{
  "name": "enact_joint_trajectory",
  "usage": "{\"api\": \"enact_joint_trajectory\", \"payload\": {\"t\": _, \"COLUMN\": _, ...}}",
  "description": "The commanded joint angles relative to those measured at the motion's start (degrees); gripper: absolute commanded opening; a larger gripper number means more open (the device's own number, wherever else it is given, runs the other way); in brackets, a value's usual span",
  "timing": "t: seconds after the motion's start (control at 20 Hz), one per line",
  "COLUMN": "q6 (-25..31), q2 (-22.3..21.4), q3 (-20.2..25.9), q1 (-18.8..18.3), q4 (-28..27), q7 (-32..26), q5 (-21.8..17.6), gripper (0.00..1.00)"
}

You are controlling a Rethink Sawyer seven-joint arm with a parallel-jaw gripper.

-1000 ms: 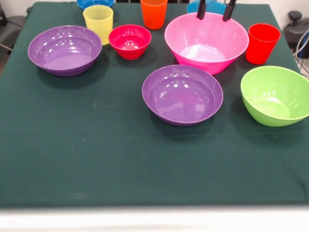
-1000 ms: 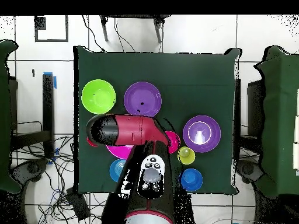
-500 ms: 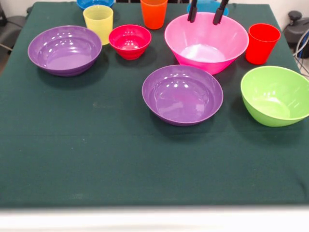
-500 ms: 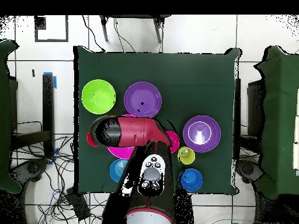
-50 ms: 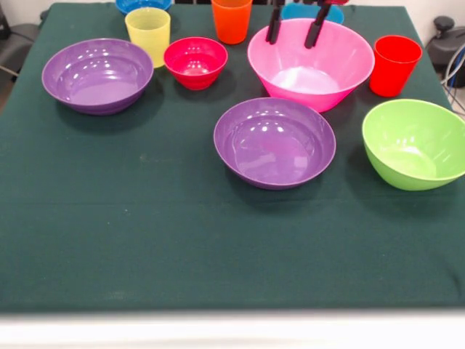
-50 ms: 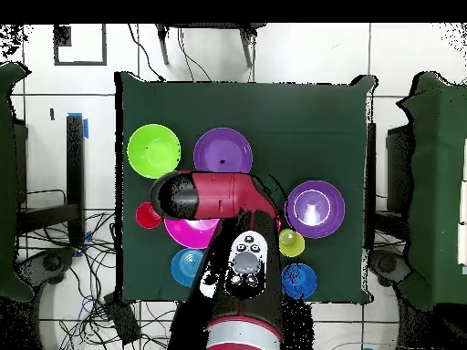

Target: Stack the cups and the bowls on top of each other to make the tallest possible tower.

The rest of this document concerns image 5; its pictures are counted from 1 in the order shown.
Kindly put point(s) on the large pink plastic bowl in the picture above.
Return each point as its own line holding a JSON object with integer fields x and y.
{"x": 309, "y": 87}

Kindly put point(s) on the light blue plastic bowl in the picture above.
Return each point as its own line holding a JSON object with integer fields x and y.
{"x": 296, "y": 12}

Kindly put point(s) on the grey pedestal foot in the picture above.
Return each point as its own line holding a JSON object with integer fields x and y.
{"x": 18, "y": 43}
{"x": 445, "y": 40}

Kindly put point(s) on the yellow plastic cup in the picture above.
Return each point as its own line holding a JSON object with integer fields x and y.
{"x": 147, "y": 36}

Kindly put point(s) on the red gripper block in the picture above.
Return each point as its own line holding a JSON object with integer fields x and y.
{"x": 336, "y": 1}

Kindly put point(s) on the dark green tablecloth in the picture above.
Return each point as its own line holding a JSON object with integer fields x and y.
{"x": 145, "y": 218}

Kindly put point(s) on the orange plastic cup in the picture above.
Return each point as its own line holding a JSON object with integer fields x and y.
{"x": 232, "y": 25}

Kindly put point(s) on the purple plastic bowl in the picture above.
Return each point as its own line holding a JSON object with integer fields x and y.
{"x": 97, "y": 83}
{"x": 274, "y": 152}

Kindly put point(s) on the red plastic cup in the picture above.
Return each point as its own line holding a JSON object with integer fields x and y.
{"x": 394, "y": 69}

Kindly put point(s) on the dark blue plastic bowl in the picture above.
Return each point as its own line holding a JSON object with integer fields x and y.
{"x": 143, "y": 5}

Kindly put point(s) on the green plastic bowl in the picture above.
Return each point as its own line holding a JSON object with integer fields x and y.
{"x": 410, "y": 152}

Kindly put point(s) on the small crimson plastic bowl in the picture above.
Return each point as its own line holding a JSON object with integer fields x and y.
{"x": 196, "y": 65}

